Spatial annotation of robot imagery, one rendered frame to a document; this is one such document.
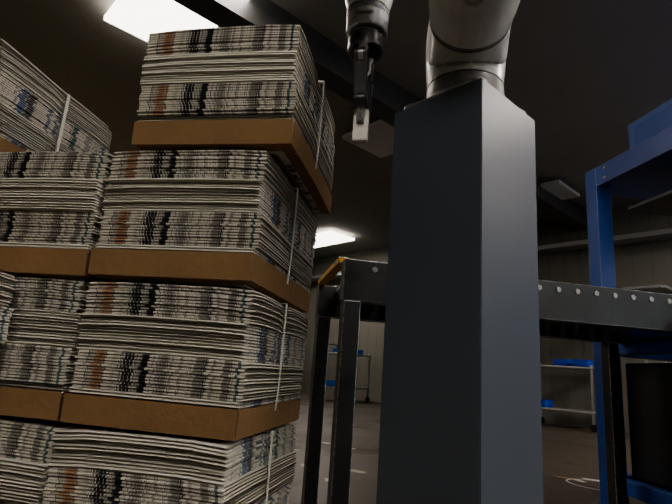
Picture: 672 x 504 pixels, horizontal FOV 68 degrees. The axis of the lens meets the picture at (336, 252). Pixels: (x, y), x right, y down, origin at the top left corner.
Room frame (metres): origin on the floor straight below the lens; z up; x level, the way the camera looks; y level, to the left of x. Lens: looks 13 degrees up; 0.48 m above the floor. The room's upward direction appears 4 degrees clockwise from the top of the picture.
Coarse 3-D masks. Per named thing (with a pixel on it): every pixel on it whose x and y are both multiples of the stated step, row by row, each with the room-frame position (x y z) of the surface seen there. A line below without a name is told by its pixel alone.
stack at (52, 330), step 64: (0, 192) 0.85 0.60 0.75; (64, 192) 0.83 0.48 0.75; (128, 192) 0.81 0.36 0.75; (192, 192) 0.79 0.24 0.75; (256, 192) 0.77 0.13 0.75; (64, 320) 0.83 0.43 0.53; (128, 320) 0.81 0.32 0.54; (192, 320) 0.78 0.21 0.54; (256, 320) 0.80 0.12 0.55; (0, 384) 0.84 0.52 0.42; (64, 384) 0.82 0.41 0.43; (128, 384) 0.80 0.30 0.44; (192, 384) 0.78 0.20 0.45; (256, 384) 0.82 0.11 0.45; (0, 448) 0.84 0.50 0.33; (64, 448) 0.81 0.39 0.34; (128, 448) 0.79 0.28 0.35; (192, 448) 0.77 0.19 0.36; (256, 448) 0.88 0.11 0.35
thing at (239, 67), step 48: (192, 48) 0.79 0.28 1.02; (240, 48) 0.77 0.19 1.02; (288, 48) 0.76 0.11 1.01; (144, 96) 0.80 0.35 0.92; (192, 96) 0.78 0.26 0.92; (240, 96) 0.76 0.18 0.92; (288, 96) 0.75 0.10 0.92; (144, 144) 0.80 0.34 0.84; (192, 144) 0.79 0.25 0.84; (240, 144) 0.77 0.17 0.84; (288, 144) 0.76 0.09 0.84
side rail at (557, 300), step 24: (360, 264) 1.42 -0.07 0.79; (384, 264) 1.43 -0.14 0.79; (360, 288) 1.42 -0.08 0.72; (384, 288) 1.43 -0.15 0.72; (552, 288) 1.52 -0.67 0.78; (576, 288) 1.53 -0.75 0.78; (600, 288) 1.55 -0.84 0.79; (552, 312) 1.52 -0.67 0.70; (576, 312) 1.53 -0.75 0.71; (600, 312) 1.55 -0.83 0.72; (624, 312) 1.56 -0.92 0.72; (648, 312) 1.57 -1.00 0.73
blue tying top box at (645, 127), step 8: (664, 104) 2.00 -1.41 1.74; (656, 112) 2.05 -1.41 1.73; (664, 112) 2.00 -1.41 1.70; (640, 120) 2.14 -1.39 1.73; (648, 120) 2.09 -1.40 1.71; (656, 120) 2.05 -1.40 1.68; (664, 120) 2.01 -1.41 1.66; (632, 128) 2.19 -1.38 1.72; (640, 128) 2.14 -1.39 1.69; (648, 128) 2.09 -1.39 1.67; (656, 128) 2.05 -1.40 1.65; (664, 128) 2.01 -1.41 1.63; (632, 136) 2.19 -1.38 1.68; (640, 136) 2.14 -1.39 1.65; (648, 136) 2.10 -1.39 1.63; (632, 144) 2.20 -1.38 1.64
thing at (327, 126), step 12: (324, 96) 0.98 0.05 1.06; (324, 108) 1.00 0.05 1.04; (324, 120) 0.99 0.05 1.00; (324, 132) 1.00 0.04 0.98; (324, 144) 1.01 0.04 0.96; (324, 156) 1.01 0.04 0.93; (324, 168) 1.01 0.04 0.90; (300, 192) 0.98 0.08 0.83; (312, 192) 0.98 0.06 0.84; (312, 204) 1.05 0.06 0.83; (324, 204) 1.05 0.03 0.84
